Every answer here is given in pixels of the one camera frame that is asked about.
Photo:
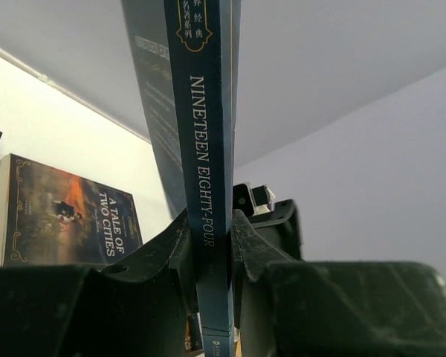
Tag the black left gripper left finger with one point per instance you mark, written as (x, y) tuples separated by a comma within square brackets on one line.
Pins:
[(135, 307)]

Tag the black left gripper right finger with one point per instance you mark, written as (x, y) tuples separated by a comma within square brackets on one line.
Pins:
[(290, 307)]

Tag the Animal Farm book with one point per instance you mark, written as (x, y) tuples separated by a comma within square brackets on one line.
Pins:
[(193, 340)]

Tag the A Tale of Two Cities book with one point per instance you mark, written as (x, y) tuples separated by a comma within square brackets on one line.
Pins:
[(52, 217)]

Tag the Nineteen Eighty-Four book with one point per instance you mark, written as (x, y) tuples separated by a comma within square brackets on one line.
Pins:
[(186, 56)]

